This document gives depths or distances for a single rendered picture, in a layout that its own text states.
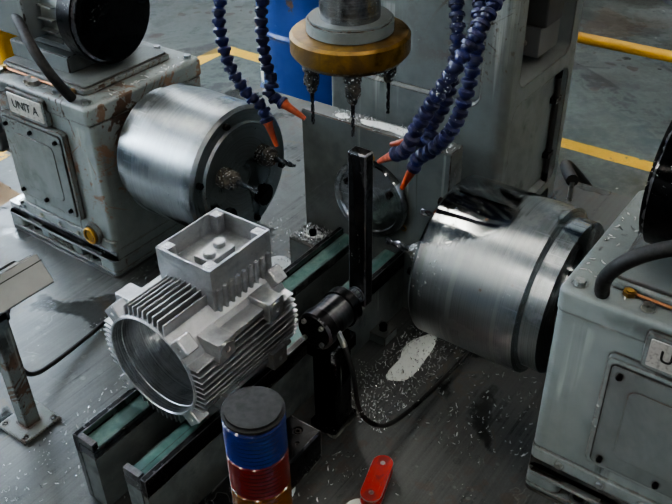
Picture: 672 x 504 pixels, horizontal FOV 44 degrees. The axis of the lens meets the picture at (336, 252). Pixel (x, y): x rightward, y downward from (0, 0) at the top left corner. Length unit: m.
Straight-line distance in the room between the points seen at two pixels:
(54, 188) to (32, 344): 0.31
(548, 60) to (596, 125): 2.56
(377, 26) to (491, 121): 0.30
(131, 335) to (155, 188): 0.35
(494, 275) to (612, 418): 0.23
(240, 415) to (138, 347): 0.46
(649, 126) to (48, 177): 3.05
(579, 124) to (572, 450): 3.00
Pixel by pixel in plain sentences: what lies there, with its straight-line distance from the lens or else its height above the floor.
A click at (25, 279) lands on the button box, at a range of 1.27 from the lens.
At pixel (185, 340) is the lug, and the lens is 1.06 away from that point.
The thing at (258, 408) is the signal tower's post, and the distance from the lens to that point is 0.78.
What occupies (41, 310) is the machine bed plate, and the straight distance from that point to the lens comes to 1.65.
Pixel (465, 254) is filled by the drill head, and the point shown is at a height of 1.12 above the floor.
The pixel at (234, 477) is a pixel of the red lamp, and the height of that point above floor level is 1.14.
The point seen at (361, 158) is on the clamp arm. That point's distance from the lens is 1.09.
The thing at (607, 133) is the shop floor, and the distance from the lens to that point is 4.03.
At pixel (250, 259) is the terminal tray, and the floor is 1.12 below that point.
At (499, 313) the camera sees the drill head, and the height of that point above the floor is 1.07.
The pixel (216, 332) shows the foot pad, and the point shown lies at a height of 1.07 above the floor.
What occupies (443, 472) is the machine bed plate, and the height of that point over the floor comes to 0.80.
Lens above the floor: 1.78
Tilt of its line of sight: 35 degrees down
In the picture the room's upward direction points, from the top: 1 degrees counter-clockwise
